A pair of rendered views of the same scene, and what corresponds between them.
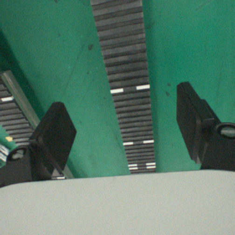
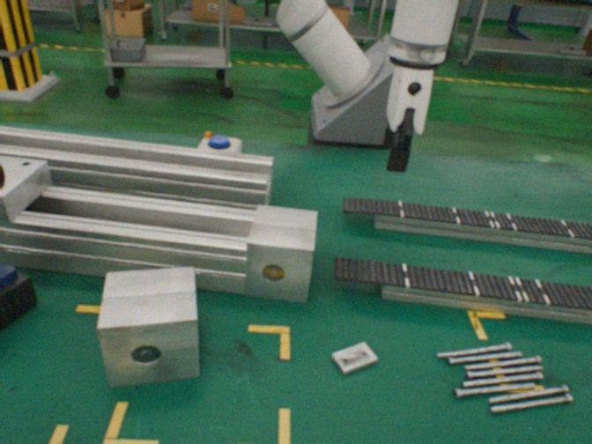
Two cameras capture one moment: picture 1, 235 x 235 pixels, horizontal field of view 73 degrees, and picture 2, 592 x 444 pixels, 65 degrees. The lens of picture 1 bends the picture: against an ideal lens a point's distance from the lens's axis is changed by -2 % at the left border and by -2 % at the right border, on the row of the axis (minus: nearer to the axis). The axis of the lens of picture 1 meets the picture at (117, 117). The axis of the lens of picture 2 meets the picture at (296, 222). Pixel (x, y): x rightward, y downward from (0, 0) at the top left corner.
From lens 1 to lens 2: 0.79 m
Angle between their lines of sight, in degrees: 73
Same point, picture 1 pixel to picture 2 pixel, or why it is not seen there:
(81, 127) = (452, 262)
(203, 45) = (378, 196)
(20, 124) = (436, 273)
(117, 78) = (392, 210)
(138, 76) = (392, 204)
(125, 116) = (426, 216)
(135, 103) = (414, 210)
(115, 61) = (381, 209)
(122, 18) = (357, 203)
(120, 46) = (372, 206)
